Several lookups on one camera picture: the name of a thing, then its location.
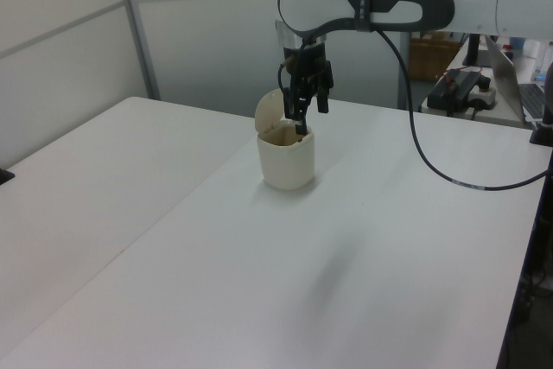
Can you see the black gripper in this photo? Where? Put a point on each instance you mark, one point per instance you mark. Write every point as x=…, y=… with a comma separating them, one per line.
x=307, y=60

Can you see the small white trash can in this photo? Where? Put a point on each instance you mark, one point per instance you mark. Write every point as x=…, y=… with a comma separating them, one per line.
x=287, y=166

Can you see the silver open laptop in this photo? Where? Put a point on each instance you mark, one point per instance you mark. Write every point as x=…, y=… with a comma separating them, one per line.
x=503, y=79

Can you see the brown cardboard box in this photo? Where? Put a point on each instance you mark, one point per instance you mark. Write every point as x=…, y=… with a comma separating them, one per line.
x=432, y=58

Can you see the black power supply box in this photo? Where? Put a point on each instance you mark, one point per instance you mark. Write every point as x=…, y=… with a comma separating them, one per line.
x=453, y=88

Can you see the white emergency stop button box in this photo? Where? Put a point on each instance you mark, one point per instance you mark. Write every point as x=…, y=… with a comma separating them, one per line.
x=483, y=94

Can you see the black monitor stand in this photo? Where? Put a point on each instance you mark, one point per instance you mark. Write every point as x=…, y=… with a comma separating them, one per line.
x=474, y=47

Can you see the black clamp mount post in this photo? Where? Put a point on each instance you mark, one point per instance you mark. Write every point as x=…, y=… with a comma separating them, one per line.
x=545, y=131

